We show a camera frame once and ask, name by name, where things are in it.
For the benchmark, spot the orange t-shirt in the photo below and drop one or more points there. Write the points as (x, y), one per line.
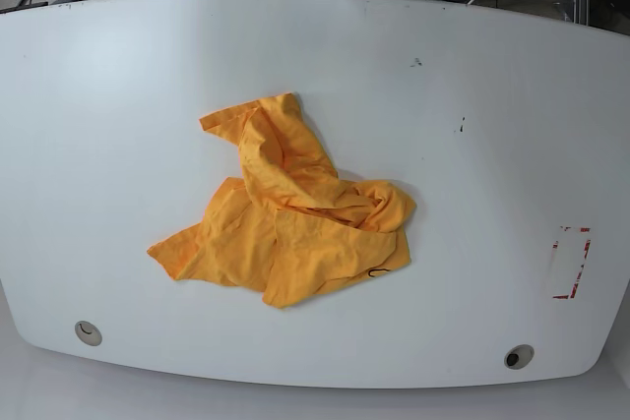
(288, 227)

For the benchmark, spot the red tape rectangle marking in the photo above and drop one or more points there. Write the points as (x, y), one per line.
(568, 258)

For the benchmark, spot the left table grommet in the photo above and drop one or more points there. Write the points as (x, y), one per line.
(88, 333)

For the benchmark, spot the table grommet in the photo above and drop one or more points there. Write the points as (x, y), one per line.
(88, 333)
(519, 357)

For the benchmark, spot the right table grommet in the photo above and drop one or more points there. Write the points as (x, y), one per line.
(519, 357)

